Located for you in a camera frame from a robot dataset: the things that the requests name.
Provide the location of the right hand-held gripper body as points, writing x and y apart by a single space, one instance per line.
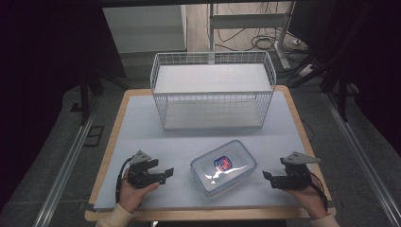
296 173

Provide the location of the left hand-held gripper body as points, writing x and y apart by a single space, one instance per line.
142 175

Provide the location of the clear plastic lidded food container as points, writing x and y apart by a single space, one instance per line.
227 175

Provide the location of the person's left hand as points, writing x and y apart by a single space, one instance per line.
134 195

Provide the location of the person's right hand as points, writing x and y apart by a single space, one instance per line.
307 198

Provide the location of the light blue table mat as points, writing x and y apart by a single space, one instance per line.
142 132

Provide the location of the black floor plate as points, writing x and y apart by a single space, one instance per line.
93 136

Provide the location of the black metal stand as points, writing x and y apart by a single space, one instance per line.
340 91
88 97

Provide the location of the white power strip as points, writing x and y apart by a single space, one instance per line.
305 70

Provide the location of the black curtain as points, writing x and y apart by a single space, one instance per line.
41 78
372 63

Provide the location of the white cabinet panel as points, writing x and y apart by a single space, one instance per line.
145 28

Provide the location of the aluminium floor rail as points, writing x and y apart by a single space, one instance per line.
66 170
362 157

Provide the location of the white metal desk frame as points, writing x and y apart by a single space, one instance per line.
249 20

